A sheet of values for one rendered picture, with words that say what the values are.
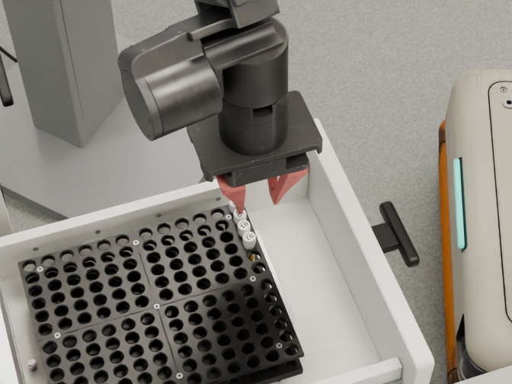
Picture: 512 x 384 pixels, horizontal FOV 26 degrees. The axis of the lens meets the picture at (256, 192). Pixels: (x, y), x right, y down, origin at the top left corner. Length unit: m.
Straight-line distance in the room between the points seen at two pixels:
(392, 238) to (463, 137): 0.94
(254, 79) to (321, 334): 0.33
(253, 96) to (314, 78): 1.54
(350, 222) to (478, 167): 0.91
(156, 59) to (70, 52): 1.24
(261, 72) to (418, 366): 0.30
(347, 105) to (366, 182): 0.20
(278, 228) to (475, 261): 0.73
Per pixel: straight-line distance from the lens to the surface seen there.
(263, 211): 1.15
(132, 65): 0.81
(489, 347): 1.75
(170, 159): 2.21
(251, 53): 0.83
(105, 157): 2.22
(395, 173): 2.24
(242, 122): 0.88
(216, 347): 1.00
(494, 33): 2.53
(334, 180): 1.06
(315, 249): 1.13
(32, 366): 1.07
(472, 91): 2.03
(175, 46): 0.82
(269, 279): 1.03
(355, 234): 1.03
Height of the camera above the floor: 1.78
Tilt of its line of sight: 54 degrees down
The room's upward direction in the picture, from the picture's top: straight up
